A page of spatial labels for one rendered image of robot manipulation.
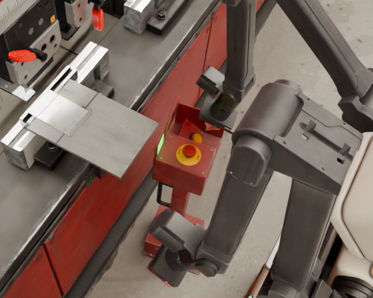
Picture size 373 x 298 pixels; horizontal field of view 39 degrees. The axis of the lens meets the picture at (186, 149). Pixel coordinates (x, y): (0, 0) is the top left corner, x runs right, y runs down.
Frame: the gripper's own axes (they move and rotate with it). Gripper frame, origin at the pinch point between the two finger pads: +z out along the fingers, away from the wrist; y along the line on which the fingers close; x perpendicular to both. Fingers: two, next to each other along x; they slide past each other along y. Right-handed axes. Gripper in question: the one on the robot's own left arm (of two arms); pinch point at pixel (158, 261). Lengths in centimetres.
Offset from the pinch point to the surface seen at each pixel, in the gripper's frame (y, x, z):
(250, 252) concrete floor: -57, 60, 81
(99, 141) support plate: -18.2, -24.5, 12.0
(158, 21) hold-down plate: -69, -32, 26
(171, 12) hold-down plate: -75, -31, 26
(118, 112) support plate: -27.9, -25.3, 12.4
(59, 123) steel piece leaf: -17.2, -34.2, 16.7
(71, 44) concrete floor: -111, -55, 140
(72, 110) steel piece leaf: -22.2, -33.9, 16.6
